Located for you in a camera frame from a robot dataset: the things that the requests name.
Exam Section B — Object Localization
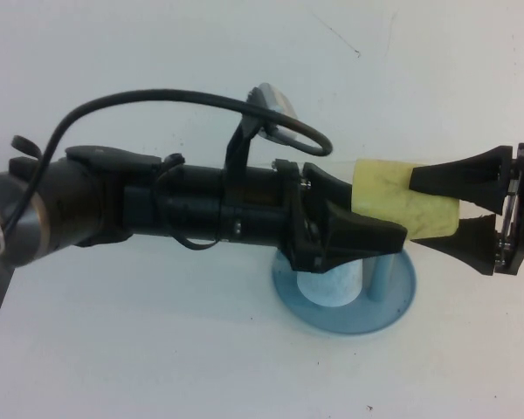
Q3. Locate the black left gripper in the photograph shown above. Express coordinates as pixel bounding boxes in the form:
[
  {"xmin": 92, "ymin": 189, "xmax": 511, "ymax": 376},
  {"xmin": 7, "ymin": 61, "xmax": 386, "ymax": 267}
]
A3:
[{"xmin": 270, "ymin": 158, "xmax": 410, "ymax": 274}]

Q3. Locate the yellow plastic cup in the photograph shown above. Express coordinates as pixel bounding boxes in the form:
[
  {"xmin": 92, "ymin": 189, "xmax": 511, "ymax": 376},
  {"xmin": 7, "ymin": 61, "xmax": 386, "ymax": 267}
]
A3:
[{"xmin": 351, "ymin": 157, "xmax": 460, "ymax": 244}]

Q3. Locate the light blue plastic cup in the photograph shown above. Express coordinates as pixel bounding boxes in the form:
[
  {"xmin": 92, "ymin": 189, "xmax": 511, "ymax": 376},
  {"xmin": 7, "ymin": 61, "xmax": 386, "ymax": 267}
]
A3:
[{"xmin": 296, "ymin": 257, "xmax": 362, "ymax": 307}]

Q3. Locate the blue cup stand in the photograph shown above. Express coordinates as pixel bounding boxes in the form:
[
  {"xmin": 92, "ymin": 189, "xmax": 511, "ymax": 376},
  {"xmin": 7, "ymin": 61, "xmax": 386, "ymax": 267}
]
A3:
[{"xmin": 269, "ymin": 251, "xmax": 418, "ymax": 336}]

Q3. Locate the black camera bracket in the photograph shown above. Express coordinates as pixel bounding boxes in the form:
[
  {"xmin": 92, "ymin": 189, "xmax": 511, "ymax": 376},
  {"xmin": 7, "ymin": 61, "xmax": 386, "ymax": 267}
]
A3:
[{"xmin": 224, "ymin": 86, "xmax": 265, "ymax": 206}]

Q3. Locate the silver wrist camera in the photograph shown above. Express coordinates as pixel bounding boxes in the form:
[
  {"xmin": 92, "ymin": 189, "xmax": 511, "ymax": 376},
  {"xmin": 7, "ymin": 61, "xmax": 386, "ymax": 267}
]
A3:
[{"xmin": 255, "ymin": 81, "xmax": 300, "ymax": 143}]

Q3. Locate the thin black cable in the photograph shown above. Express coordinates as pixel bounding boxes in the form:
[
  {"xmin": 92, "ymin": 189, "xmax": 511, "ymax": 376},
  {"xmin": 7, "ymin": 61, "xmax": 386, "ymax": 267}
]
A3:
[{"xmin": 150, "ymin": 152, "xmax": 223, "ymax": 252}]

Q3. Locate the thick black cable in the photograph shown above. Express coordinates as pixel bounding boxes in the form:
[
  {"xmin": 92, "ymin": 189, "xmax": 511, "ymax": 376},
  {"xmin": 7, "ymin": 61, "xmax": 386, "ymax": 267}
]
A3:
[{"xmin": 2, "ymin": 86, "xmax": 333, "ymax": 240}]

